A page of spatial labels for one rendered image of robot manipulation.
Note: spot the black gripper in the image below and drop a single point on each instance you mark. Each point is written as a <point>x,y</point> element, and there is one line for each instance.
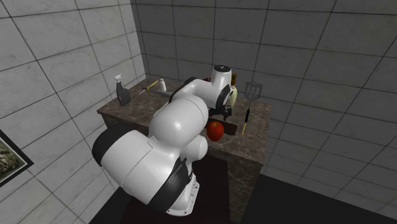
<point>224,111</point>

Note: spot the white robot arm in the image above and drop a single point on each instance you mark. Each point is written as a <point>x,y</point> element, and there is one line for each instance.
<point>173,124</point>

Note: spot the dark brown flat board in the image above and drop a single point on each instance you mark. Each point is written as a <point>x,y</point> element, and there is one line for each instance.
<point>230,127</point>

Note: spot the cream bottle with brown cap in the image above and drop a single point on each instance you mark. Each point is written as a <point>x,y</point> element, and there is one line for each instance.
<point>233,94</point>

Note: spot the red apple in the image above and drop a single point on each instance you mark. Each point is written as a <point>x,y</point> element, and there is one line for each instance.
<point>215,131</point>

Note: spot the small red object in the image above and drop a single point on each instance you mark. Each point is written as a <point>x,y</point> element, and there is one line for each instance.
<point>207,79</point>

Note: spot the small white bottle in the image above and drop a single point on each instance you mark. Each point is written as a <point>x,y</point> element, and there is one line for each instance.
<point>162,86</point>

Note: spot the yellow pen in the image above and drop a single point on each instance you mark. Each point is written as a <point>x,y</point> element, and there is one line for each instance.
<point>151,86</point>

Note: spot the dark grey spray bottle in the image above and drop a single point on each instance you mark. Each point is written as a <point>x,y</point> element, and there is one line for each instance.
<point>123,94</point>

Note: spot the black framed wall picture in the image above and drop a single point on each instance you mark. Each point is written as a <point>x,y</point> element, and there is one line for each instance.
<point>8,159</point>

